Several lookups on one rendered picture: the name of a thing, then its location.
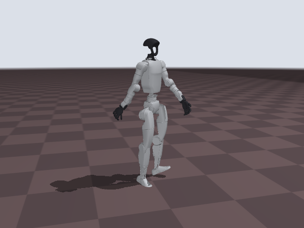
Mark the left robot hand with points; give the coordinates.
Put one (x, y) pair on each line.
(186, 106)

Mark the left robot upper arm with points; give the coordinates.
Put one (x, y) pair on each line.
(168, 82)

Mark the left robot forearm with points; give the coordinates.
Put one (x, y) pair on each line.
(176, 91)

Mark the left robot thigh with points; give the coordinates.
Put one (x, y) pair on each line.
(162, 121)

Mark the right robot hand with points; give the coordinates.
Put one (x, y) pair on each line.
(118, 112)

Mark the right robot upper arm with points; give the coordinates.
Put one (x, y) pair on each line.
(141, 67)

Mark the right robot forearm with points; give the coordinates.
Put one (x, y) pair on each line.
(129, 96)

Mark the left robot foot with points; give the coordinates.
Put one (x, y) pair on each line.
(160, 169)

